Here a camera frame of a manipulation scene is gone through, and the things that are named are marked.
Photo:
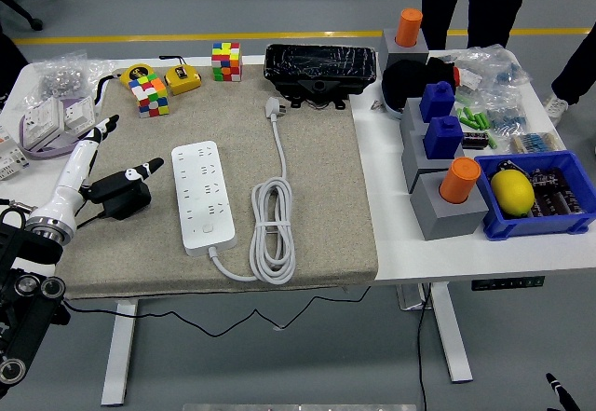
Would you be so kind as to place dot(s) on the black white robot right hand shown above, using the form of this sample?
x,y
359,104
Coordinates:
x,y
564,394

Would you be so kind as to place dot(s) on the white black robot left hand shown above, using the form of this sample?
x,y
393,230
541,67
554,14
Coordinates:
x,y
65,187

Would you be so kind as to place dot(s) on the black power adapter plug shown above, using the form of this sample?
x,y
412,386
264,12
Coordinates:
x,y
130,205

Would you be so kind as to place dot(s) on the white power strip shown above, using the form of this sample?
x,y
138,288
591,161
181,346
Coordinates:
x,y
200,196

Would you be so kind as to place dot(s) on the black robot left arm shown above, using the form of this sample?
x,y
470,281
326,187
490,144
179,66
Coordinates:
x,y
28,318

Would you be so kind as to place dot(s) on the purple tray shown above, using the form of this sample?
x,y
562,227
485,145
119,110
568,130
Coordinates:
x,y
56,150

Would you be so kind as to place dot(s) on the white circuit breaker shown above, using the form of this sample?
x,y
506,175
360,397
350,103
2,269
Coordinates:
x,y
9,154

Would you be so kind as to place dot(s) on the white socket box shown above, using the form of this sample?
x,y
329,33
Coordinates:
x,y
42,122
79,113

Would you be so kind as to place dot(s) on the clear bag metal screws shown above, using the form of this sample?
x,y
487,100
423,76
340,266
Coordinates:
x,y
60,78

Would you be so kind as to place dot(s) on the empty clear plastic bag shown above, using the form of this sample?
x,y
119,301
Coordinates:
x,y
102,70

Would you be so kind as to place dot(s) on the colourful puzzle cube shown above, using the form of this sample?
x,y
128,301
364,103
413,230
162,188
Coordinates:
x,y
226,61
149,96

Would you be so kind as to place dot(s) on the black desk control panel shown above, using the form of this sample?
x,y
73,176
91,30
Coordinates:
x,y
507,283

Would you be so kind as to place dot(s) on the white table leg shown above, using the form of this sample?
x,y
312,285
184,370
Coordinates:
x,y
449,336
118,360

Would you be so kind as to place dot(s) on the round yellow tape measure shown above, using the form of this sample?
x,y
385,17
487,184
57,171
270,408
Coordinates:
x,y
135,74

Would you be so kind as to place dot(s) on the square yellow tape measure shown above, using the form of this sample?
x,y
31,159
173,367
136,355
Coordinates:
x,y
182,79

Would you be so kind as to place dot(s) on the blue plastic bin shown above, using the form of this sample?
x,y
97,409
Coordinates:
x,y
526,227

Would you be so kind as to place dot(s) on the grey under-desk box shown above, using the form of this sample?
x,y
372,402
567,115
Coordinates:
x,y
410,297

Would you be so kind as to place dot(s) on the dark brown capacitor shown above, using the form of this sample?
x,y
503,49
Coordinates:
x,y
545,205
549,179
475,141
572,201

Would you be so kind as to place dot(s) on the yellow lemon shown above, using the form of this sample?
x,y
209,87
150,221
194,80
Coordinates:
x,y
512,192

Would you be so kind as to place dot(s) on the black metal clip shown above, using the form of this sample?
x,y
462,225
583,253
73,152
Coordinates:
x,y
507,166

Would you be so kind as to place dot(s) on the orange cylinder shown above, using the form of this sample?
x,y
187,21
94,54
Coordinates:
x,y
458,180
409,26

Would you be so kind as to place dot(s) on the grey-brown mat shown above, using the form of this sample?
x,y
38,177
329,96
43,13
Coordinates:
x,y
316,173

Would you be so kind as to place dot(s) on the clear bag taped resistors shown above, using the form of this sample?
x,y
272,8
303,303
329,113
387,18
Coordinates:
x,y
535,142

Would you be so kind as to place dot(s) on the green battery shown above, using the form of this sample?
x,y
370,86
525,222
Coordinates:
x,y
461,115
483,120
470,119
491,140

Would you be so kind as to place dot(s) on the blue block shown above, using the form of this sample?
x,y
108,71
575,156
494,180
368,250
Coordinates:
x,y
437,101
442,138

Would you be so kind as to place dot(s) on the black plastic-wrapped device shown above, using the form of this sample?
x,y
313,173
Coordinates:
x,y
321,64

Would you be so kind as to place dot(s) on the clear bag blue components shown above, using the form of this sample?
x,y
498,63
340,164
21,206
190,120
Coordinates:
x,y
493,66
507,113

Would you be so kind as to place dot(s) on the white bowl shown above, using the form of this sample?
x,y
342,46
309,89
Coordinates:
x,y
390,109

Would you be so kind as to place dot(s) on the black cloth bundle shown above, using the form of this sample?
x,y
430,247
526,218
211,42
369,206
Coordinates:
x,y
405,80

